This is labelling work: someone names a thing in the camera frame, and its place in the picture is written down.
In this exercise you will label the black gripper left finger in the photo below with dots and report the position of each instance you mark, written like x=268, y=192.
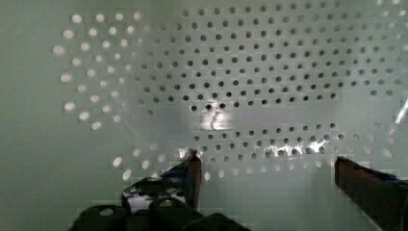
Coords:
x=182, y=182

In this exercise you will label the green plastic strainer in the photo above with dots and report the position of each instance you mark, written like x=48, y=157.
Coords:
x=98, y=94

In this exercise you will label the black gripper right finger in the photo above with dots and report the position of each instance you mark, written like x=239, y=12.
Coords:
x=381, y=196

